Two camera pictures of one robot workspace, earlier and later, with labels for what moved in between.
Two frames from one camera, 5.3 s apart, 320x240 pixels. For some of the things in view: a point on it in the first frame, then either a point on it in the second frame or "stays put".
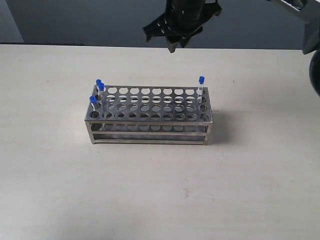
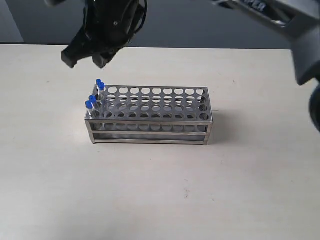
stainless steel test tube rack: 149,114 stays put
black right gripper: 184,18 -> 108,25
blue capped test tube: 93,101 stays put
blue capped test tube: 101,97 stays put
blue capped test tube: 200,90 -> 89,113
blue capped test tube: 98,81 stays put
